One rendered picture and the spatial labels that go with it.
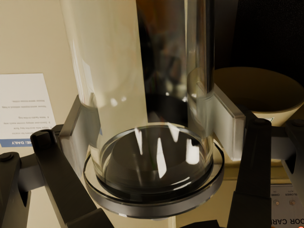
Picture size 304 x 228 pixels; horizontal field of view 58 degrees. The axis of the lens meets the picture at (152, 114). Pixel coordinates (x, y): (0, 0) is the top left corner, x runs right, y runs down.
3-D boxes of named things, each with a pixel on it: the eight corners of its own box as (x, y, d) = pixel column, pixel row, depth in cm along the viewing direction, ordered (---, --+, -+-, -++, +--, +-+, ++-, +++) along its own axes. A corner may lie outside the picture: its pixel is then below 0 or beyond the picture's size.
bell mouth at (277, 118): (281, 64, 55) (275, 89, 58) (192, 67, 55) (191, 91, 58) (330, 111, 40) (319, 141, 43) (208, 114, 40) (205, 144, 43)
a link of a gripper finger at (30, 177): (60, 190, 14) (1, 198, 14) (75, 142, 19) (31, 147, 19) (53, 166, 14) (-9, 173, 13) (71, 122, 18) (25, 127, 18)
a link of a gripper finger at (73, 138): (81, 180, 16) (68, 181, 16) (93, 126, 22) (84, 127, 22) (70, 135, 15) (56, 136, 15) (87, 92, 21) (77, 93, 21)
